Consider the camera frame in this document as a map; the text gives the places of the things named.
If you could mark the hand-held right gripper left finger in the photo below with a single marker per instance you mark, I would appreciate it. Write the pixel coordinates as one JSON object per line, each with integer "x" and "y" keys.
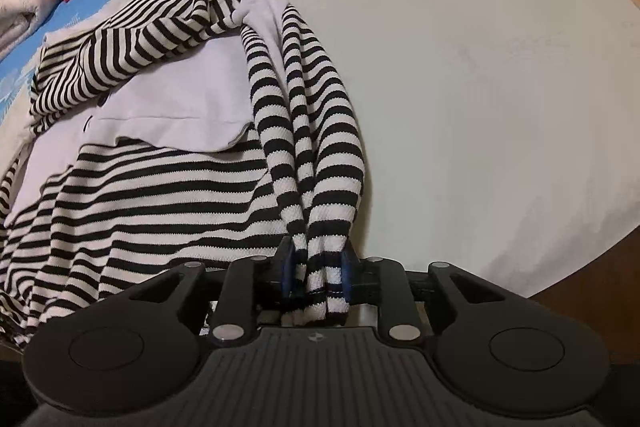
{"x": 286, "y": 272}

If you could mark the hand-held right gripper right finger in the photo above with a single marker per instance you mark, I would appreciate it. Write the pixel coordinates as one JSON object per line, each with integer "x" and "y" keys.
{"x": 348, "y": 274}

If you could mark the blue white printed bed sheet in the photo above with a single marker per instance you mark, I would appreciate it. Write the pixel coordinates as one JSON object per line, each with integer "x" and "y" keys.
{"x": 475, "y": 107}

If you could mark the black white striped hooded garment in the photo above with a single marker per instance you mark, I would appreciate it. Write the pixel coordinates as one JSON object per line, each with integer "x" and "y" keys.
{"x": 150, "y": 207}

